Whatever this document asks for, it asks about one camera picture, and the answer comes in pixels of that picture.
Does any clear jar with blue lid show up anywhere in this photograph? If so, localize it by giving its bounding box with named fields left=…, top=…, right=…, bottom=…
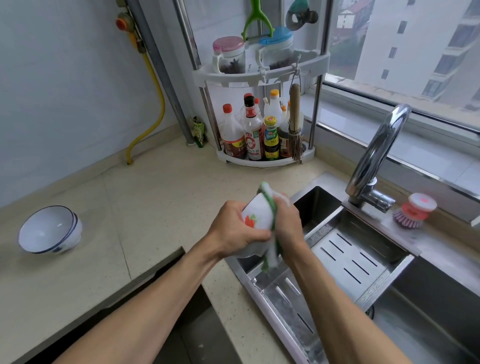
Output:
left=256, top=26, right=296, bottom=71

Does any chrome faucet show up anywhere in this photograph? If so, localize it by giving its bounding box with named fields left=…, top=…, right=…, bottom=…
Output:
left=345, top=104, right=413, bottom=214

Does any yellow gas hose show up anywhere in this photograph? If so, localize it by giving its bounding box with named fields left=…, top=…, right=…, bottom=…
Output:
left=125, top=32, right=166, bottom=166

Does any dark sauce bottle red label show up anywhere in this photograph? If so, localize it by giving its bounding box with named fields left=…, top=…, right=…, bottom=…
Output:
left=241, top=93, right=266, bottom=161

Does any person's left hand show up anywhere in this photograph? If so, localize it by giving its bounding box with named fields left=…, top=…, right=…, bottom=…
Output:
left=206, top=200, right=273, bottom=260

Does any clear jar with pink lid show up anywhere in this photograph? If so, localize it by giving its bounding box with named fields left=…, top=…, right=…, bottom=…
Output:
left=212, top=36, right=247, bottom=75

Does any white bottle with orange cap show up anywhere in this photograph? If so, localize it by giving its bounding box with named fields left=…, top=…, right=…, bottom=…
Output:
left=264, top=89, right=284, bottom=125

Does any stainless steel sink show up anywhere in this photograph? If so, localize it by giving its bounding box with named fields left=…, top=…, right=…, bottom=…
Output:
left=225, top=172, right=480, bottom=364

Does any window frame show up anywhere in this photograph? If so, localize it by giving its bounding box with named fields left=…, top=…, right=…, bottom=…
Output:
left=300, top=0, right=480, bottom=227

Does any white bowl with blue rim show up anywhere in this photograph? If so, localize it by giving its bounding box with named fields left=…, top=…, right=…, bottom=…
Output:
left=18, top=205, right=83, bottom=255

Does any teal hanging kitchen tool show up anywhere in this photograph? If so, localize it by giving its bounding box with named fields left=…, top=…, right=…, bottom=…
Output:
left=285, top=0, right=319, bottom=32

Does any small bottle with yellow cap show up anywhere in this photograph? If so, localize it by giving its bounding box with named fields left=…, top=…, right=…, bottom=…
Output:
left=263, top=116, right=280, bottom=161

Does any white bowl with red print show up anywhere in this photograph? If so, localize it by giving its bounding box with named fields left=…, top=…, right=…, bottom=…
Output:
left=232, top=192, right=280, bottom=259

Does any grey metal pipe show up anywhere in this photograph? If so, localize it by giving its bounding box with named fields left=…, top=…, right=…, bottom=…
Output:
left=125, top=0, right=196, bottom=146

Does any dark stove recess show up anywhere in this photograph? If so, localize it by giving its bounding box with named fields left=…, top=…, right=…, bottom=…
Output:
left=22, top=247, right=242, bottom=364

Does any person's right hand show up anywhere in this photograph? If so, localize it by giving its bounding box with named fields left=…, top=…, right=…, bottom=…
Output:
left=272, top=194, right=308, bottom=260

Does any green and white dishcloth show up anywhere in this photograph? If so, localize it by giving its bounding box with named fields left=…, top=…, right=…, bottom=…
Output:
left=258, top=182, right=291, bottom=272

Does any white corner shelf rack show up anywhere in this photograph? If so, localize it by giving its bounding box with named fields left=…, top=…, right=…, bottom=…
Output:
left=172, top=0, right=334, bottom=169

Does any bamboo pot brush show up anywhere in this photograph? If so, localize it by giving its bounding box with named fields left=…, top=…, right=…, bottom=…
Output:
left=287, top=83, right=305, bottom=163

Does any stainless steel drain tray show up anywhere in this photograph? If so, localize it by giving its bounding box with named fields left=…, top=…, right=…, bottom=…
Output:
left=252, top=205, right=416, bottom=364

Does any white apartment building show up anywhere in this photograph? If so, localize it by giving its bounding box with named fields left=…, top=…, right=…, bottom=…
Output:
left=353, top=0, right=480, bottom=110

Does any pink dish brush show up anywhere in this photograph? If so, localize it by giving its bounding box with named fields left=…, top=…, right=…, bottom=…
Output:
left=392, top=193, right=438, bottom=230

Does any dark brown sauce bottle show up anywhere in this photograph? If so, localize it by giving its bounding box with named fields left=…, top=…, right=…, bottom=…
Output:
left=278, top=105, right=293, bottom=159

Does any green packet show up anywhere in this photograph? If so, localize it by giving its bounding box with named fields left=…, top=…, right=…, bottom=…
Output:
left=192, top=116, right=206, bottom=148

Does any person's left forearm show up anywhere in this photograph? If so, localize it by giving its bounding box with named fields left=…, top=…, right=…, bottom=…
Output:
left=52, top=234, right=226, bottom=364

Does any person's right forearm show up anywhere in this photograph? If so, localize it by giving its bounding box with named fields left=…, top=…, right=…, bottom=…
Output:
left=283, top=240, right=413, bottom=364

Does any green hanging kitchen tool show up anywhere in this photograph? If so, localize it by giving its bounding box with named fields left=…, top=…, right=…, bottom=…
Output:
left=241, top=0, right=275, bottom=42

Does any red gas valve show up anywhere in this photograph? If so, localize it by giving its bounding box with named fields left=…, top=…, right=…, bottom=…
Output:
left=115, top=12, right=136, bottom=34

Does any clear bottle with red cap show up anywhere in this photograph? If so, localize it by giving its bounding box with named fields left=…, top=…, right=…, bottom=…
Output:
left=218, top=103, right=247, bottom=160

